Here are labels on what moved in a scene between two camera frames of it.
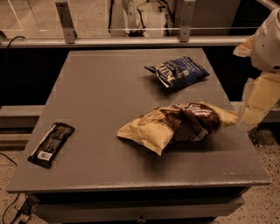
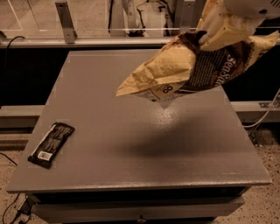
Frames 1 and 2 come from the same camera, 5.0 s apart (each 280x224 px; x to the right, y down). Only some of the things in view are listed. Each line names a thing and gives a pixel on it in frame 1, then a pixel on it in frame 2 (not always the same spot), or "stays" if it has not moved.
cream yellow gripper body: (267, 48) to (253, 8)
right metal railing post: (186, 20) stays
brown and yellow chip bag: (179, 123) to (188, 65)
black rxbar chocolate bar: (46, 150) stays
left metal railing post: (66, 21) stays
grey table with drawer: (101, 178) stays
